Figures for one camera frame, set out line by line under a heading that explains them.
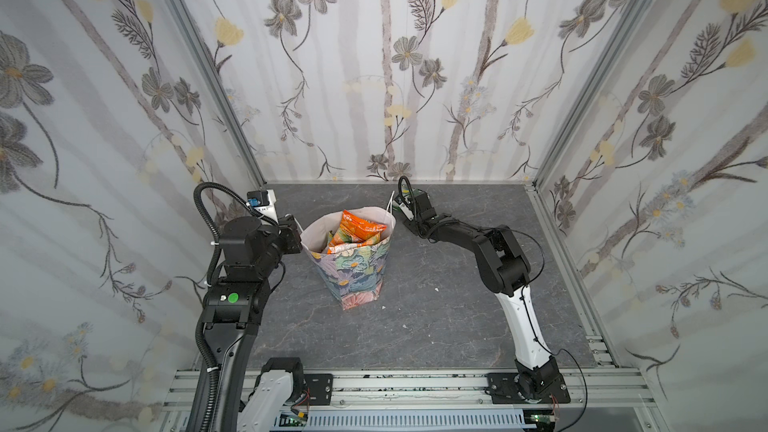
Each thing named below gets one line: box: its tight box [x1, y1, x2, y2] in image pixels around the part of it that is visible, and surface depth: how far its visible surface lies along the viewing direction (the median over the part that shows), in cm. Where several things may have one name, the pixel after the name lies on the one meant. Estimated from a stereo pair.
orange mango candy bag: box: [340, 222, 387, 241], surface depth 82 cm
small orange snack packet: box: [340, 210, 387, 241], surface depth 81 cm
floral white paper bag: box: [300, 207, 397, 311], surface depth 79 cm
